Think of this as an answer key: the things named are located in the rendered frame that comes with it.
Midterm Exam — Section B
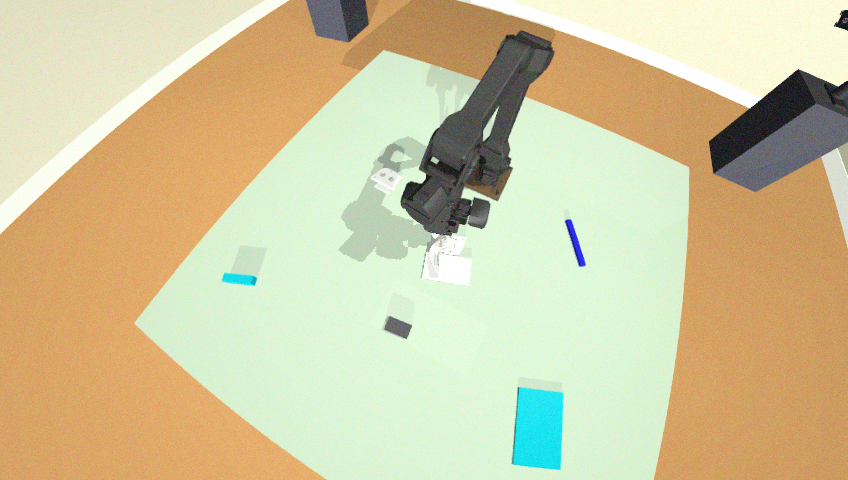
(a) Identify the blue flat bar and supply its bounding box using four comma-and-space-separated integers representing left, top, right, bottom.
565, 219, 586, 267

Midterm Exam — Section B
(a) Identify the cyan rectangular block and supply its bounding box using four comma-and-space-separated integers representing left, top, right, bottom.
222, 273, 258, 286

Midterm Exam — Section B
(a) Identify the cyan flat rectangular plate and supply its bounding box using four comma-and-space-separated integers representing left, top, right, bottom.
512, 387, 564, 470

